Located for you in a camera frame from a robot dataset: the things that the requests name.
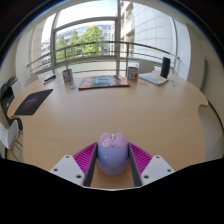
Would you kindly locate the green leafy tree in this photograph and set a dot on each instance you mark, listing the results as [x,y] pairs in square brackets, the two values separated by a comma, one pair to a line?
[88,40]

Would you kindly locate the strawberry print cup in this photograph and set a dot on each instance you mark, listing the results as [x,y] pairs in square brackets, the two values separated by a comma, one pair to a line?
[68,76]

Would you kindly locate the grey metal balcony railing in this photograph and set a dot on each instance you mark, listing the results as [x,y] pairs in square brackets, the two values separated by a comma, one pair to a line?
[100,43]

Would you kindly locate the black mouse pad red-blue print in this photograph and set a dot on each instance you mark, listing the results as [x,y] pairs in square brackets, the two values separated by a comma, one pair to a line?
[33,101]

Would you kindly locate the white chair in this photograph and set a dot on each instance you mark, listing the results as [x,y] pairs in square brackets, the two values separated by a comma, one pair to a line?
[31,80]
[146,66]
[8,133]

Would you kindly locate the white printed cup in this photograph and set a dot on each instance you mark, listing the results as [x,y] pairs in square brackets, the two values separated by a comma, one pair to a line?
[133,73]

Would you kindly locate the pink and lilac computer mouse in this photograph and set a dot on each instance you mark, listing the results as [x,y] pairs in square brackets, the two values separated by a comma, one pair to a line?
[112,155]

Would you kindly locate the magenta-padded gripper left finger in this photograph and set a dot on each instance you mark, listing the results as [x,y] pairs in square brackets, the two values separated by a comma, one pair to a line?
[68,168]

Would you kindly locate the red and black magazine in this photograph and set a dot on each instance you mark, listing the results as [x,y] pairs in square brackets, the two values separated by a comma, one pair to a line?
[103,81]

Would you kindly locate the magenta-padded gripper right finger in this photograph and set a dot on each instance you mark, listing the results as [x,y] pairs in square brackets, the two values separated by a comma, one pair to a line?
[156,168]

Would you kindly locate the black upright stand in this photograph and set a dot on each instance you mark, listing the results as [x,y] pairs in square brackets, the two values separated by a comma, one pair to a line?
[165,66]

